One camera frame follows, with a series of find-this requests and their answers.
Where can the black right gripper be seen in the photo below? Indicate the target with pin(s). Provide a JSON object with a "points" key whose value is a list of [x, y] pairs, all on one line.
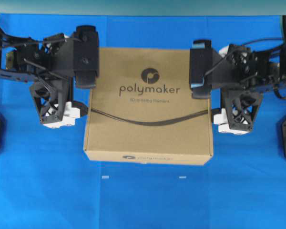
{"points": [[211, 69]]}

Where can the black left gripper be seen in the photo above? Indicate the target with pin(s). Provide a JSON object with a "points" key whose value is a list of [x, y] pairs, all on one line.
{"points": [[74, 56]]}

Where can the brown polymaker cardboard box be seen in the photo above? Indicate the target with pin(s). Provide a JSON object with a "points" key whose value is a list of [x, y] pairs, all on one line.
{"points": [[142, 110]]}

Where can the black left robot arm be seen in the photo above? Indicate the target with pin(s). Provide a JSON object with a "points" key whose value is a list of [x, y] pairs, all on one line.
{"points": [[20, 59]]}

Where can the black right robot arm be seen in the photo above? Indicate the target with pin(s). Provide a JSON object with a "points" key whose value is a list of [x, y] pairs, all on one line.
{"points": [[266, 69]]}

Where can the blue table cloth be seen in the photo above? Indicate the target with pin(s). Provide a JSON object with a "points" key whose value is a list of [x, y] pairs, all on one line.
{"points": [[47, 182]]}

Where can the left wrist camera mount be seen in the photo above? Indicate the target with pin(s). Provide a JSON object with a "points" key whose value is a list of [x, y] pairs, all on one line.
{"points": [[55, 104]]}

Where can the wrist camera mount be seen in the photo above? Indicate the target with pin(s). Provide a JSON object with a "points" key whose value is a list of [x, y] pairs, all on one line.
{"points": [[55, 104], [238, 111]]}

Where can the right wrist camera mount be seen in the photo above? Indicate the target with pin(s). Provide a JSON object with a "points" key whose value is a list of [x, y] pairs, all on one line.
{"points": [[238, 111]]}

